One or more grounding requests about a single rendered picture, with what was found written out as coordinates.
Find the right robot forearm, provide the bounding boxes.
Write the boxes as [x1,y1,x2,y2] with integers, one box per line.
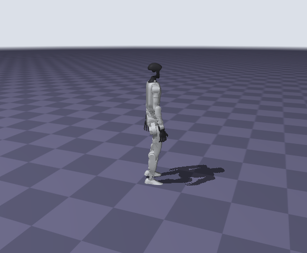
[155,106,164,130]

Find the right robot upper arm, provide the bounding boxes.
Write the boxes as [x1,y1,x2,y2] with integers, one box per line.
[151,85,160,111]

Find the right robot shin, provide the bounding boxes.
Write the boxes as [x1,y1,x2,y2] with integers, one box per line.
[148,153,158,181]

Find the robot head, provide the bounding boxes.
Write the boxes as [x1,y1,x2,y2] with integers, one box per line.
[148,63,162,83]

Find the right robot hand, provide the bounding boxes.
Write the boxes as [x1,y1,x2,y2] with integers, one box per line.
[158,126,168,142]

